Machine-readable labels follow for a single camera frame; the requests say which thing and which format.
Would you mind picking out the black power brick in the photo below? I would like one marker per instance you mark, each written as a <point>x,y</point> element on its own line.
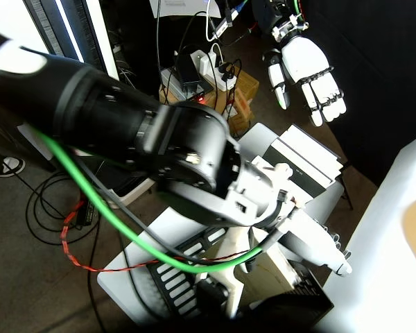
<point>88,215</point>

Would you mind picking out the white power strip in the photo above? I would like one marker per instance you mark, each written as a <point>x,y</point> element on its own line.
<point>225,81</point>

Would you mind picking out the white shoe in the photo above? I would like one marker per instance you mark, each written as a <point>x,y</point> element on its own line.
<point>12,166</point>

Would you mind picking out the black three-slot file holder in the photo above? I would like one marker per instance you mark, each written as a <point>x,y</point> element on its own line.
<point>298,305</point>

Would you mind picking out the white-spined book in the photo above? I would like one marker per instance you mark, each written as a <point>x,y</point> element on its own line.
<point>315,157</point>

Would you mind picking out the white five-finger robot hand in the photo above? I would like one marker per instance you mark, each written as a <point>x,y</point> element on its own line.
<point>305,59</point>
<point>308,239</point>

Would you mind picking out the white charger plug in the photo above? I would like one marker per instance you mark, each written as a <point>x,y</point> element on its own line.
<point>205,66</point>

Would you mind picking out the black book LET IT BE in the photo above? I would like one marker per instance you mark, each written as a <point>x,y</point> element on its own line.
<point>308,173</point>

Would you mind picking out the black book with grey label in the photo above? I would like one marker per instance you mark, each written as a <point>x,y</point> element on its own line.
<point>310,194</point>

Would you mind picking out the black white-framed cabinet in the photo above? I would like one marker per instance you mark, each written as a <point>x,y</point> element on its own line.
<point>48,27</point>

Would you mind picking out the grey plug adapter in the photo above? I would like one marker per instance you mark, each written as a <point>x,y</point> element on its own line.
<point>223,24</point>

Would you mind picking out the brown cardboard box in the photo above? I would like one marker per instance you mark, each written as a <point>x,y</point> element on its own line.
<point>248,86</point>

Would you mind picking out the black backdrop cloth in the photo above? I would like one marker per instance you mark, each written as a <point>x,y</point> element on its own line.
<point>385,69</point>

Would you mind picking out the white paper sheet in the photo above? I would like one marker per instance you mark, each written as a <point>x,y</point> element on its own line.
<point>180,7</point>

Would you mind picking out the black power adapter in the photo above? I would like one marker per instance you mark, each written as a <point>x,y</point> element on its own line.
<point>187,73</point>

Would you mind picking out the grey electronics box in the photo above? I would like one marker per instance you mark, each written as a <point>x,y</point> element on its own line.
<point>168,85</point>

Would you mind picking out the tan book with checkered cover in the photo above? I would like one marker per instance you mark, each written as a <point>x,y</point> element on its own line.
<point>270,274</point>

